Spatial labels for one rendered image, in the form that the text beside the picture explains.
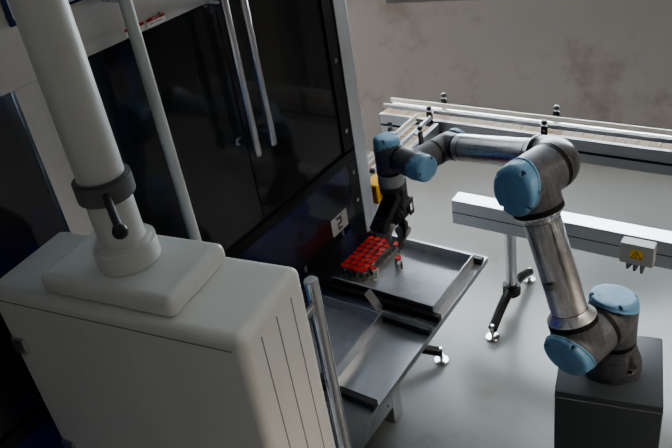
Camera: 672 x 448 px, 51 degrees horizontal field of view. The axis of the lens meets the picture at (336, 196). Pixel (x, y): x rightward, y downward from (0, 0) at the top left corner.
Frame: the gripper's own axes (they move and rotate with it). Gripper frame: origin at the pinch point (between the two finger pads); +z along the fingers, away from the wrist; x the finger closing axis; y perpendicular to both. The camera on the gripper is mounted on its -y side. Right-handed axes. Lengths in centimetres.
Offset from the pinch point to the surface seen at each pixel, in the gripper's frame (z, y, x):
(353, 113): -34.5, 13.8, 18.3
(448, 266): 9.0, 7.6, -13.1
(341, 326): 9.0, -28.7, 1.6
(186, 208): -47, -61, 11
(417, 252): 9.0, 10.3, -1.1
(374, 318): 8.2, -22.7, -5.6
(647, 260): 48, 86, -53
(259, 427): -41, -97, -38
